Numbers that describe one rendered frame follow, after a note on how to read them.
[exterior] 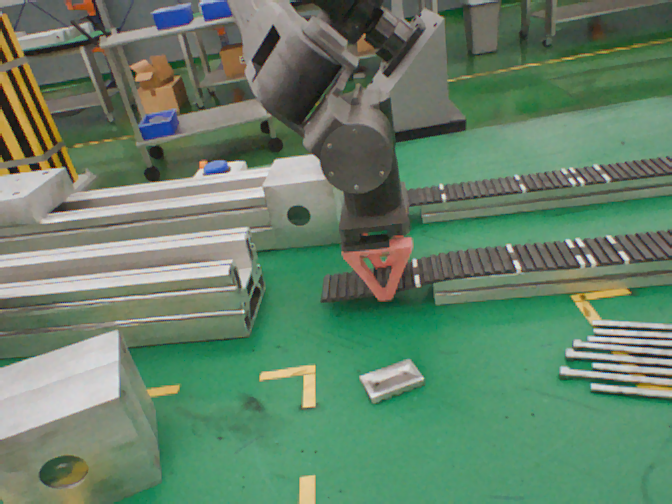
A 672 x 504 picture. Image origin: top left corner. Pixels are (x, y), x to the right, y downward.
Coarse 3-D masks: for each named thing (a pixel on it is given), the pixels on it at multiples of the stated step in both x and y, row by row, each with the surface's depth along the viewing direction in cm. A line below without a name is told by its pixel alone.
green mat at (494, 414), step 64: (512, 128) 98; (576, 128) 93; (640, 128) 88; (320, 256) 69; (384, 256) 67; (256, 320) 59; (320, 320) 57; (384, 320) 56; (448, 320) 54; (512, 320) 52; (576, 320) 51; (640, 320) 49; (192, 384) 52; (256, 384) 50; (320, 384) 49; (448, 384) 46; (512, 384) 45; (576, 384) 44; (192, 448) 45; (256, 448) 44; (320, 448) 43; (384, 448) 42; (448, 448) 41; (512, 448) 40; (576, 448) 39; (640, 448) 38
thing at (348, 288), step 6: (354, 270) 60; (342, 276) 60; (348, 276) 60; (354, 276) 59; (342, 282) 59; (348, 282) 59; (354, 282) 58; (342, 288) 58; (348, 288) 58; (354, 288) 57; (342, 294) 57; (348, 294) 57; (354, 294) 56; (342, 300) 56
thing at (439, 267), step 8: (432, 256) 58; (440, 256) 58; (432, 264) 57; (440, 264) 57; (448, 264) 56; (432, 272) 56; (440, 272) 56; (448, 272) 55; (432, 280) 55; (440, 280) 54; (448, 280) 54
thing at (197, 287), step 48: (144, 240) 62; (192, 240) 60; (240, 240) 59; (0, 288) 58; (48, 288) 56; (96, 288) 55; (144, 288) 54; (192, 288) 55; (240, 288) 56; (0, 336) 60; (48, 336) 59; (96, 336) 58; (144, 336) 58; (192, 336) 57; (240, 336) 57
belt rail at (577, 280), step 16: (544, 272) 53; (560, 272) 53; (576, 272) 53; (592, 272) 53; (608, 272) 53; (624, 272) 52; (640, 272) 53; (656, 272) 53; (448, 288) 55; (464, 288) 56; (480, 288) 56; (496, 288) 55; (512, 288) 55; (528, 288) 54; (544, 288) 54; (560, 288) 54; (576, 288) 54; (592, 288) 54; (608, 288) 54
